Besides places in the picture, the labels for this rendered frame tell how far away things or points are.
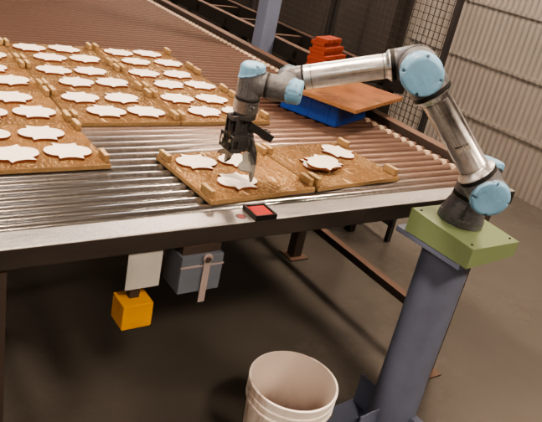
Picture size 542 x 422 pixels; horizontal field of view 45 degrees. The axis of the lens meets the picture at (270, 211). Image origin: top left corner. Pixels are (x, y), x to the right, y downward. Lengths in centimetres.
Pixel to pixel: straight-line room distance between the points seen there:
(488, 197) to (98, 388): 157
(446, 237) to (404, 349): 49
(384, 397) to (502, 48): 383
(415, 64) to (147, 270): 92
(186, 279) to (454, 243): 83
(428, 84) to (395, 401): 120
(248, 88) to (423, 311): 97
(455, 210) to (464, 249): 15
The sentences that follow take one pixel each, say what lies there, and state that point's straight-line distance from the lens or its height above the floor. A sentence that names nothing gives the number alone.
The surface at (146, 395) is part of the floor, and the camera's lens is 260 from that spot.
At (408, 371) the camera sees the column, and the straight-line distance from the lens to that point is 242.
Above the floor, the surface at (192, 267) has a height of 80.
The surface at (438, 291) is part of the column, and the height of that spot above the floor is 71.
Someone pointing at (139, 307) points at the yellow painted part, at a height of 69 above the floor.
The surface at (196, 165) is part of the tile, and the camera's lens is 212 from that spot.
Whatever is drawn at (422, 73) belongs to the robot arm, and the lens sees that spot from 185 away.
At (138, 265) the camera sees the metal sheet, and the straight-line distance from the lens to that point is 179.
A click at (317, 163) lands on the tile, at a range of 230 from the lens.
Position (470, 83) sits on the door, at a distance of 592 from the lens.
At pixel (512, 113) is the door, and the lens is 570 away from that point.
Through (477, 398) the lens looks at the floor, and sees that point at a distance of 309.
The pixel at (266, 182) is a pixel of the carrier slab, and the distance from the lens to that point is 211.
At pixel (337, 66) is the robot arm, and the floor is 135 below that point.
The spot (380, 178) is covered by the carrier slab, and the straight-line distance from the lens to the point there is 239.
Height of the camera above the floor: 174
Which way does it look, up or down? 25 degrees down
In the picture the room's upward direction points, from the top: 12 degrees clockwise
